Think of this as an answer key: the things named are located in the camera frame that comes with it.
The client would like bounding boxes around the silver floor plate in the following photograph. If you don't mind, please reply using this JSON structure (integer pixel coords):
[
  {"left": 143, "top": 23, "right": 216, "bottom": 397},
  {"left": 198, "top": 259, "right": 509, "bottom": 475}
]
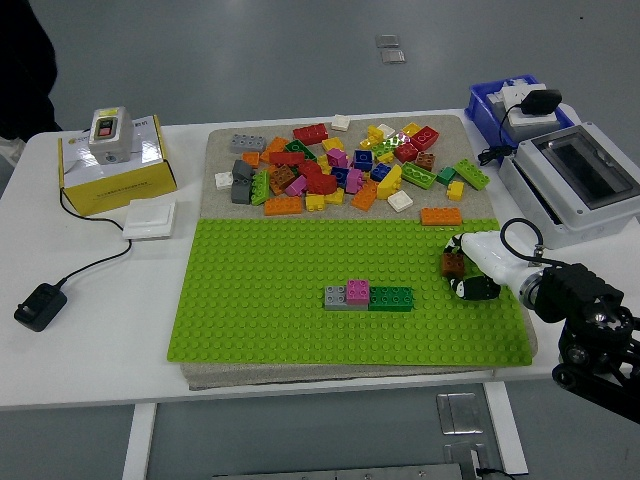
[
  {"left": 444, "top": 443, "right": 489, "bottom": 480},
  {"left": 436, "top": 393, "right": 484, "bottom": 435}
]

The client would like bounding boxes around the grey module box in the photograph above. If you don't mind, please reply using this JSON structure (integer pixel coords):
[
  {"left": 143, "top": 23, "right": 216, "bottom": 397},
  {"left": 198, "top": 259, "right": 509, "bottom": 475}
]
[{"left": 505, "top": 119, "right": 557, "bottom": 146}]

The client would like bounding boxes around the blue plastic bin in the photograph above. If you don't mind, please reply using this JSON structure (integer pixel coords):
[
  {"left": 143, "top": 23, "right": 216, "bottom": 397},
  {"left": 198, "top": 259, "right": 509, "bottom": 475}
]
[{"left": 464, "top": 74, "right": 576, "bottom": 151}]

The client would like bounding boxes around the black plug cord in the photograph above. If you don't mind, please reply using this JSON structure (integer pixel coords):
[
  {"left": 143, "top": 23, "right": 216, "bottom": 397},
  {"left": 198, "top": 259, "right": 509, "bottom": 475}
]
[{"left": 477, "top": 102, "right": 524, "bottom": 167}]

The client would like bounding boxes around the green studded baseplate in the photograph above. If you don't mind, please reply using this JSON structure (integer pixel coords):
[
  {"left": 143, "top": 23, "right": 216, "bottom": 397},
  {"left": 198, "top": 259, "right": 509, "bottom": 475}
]
[{"left": 166, "top": 217, "right": 533, "bottom": 368}]

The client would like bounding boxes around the white power socket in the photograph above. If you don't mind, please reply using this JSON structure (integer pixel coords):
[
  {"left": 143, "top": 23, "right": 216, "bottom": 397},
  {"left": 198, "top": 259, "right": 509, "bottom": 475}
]
[{"left": 501, "top": 84, "right": 561, "bottom": 127}]

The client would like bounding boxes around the black power adapter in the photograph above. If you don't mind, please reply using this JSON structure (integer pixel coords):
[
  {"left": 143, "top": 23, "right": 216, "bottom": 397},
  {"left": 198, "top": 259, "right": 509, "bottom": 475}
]
[{"left": 13, "top": 282, "right": 69, "bottom": 333}]

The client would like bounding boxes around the yellow sloped toy brick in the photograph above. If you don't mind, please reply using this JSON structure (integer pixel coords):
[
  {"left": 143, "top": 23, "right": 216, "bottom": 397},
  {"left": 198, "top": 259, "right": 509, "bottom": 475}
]
[{"left": 376, "top": 163, "right": 404, "bottom": 201}]

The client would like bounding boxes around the grey long toy brick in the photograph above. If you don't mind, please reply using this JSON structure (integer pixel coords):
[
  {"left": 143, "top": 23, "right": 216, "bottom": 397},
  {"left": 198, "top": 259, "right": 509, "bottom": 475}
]
[{"left": 228, "top": 133, "right": 268, "bottom": 155}]

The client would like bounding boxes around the pink square toy brick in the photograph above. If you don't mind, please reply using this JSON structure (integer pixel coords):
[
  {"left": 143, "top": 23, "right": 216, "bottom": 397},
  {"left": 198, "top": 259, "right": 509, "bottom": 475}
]
[{"left": 345, "top": 278, "right": 372, "bottom": 306}]

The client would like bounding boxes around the orange long toy brick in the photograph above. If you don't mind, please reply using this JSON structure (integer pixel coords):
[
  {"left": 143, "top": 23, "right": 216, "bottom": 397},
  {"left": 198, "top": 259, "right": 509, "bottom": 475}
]
[
  {"left": 263, "top": 195, "right": 304, "bottom": 217},
  {"left": 420, "top": 206, "right": 464, "bottom": 227}
]

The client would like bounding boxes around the lime green long toy brick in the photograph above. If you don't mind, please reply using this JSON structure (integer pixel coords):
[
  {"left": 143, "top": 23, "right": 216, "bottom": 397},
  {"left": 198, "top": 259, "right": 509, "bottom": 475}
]
[
  {"left": 452, "top": 158, "right": 492, "bottom": 192},
  {"left": 249, "top": 169, "right": 271, "bottom": 207}
]

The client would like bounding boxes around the person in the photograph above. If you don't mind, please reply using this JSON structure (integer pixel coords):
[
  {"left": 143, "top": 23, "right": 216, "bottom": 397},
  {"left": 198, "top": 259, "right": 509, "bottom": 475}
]
[{"left": 0, "top": 0, "right": 64, "bottom": 143}]

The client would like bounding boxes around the thin black adapter cable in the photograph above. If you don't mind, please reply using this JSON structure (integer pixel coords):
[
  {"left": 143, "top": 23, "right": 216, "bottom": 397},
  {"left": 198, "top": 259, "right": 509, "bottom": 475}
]
[{"left": 52, "top": 187, "right": 134, "bottom": 291}]

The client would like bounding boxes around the red large toy brick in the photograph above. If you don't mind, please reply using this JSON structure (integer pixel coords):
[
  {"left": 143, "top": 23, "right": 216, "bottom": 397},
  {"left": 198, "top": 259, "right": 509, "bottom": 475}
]
[{"left": 409, "top": 125, "right": 440, "bottom": 152}]

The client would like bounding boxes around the grey metal floor strip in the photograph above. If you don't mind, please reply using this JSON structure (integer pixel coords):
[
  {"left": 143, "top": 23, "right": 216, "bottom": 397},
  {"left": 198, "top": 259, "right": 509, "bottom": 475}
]
[{"left": 212, "top": 463, "right": 464, "bottom": 480}]

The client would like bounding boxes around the dark green long toy brick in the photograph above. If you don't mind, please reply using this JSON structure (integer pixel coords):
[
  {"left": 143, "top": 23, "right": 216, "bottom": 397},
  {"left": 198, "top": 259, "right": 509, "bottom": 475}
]
[{"left": 368, "top": 286, "right": 416, "bottom": 313}]

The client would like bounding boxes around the black plug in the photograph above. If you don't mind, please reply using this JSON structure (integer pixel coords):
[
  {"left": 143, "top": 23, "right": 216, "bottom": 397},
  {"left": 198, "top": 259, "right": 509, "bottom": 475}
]
[{"left": 519, "top": 88, "right": 564, "bottom": 117}]

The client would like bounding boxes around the brown long toy brick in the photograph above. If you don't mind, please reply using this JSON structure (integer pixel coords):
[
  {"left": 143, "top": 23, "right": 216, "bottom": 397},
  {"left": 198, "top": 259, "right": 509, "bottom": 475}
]
[{"left": 268, "top": 163, "right": 297, "bottom": 196}]

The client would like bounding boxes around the yellow and white cardboard box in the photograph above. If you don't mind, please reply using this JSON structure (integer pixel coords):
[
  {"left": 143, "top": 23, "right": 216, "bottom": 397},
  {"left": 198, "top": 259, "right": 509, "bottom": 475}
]
[{"left": 57, "top": 114, "right": 179, "bottom": 217}]

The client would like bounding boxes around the grey-brown mat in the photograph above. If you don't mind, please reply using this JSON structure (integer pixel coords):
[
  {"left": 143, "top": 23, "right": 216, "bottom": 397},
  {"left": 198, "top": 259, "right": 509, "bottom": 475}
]
[{"left": 179, "top": 114, "right": 540, "bottom": 391}]

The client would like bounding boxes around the grey switch box red button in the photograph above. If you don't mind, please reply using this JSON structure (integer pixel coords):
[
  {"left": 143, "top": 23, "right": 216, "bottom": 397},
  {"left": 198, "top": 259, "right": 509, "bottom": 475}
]
[{"left": 88, "top": 106, "right": 134, "bottom": 166}]

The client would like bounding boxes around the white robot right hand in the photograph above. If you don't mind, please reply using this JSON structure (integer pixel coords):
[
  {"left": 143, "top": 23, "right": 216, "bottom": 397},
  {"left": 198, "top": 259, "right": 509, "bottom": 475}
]
[{"left": 441, "top": 230, "right": 539, "bottom": 303}]

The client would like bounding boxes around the white table leg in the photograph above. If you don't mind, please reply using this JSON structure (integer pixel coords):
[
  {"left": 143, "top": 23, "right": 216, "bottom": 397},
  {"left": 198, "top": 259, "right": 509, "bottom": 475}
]
[
  {"left": 122, "top": 403, "right": 157, "bottom": 480},
  {"left": 483, "top": 382, "right": 529, "bottom": 475}
]

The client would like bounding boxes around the white square toy brick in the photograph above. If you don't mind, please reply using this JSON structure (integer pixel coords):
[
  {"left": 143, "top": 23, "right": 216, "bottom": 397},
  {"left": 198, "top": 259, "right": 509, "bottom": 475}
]
[{"left": 386, "top": 190, "right": 415, "bottom": 213}]

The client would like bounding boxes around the white wall switch panel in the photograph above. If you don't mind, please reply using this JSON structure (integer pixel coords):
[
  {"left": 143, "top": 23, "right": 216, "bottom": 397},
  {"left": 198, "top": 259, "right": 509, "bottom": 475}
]
[{"left": 122, "top": 198, "right": 178, "bottom": 241}]

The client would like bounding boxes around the grey enclosure with clear lid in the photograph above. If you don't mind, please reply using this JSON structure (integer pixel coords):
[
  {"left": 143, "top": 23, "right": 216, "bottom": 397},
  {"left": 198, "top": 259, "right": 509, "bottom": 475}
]
[{"left": 498, "top": 121, "right": 640, "bottom": 251}]

